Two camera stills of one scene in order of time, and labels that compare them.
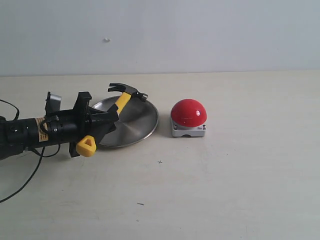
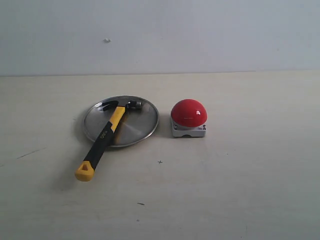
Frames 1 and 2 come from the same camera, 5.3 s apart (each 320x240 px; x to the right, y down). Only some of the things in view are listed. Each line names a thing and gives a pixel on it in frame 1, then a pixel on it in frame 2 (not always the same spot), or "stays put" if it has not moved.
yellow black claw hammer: (86, 146) → (85, 172)
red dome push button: (188, 117) stays put
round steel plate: (138, 120) stays put
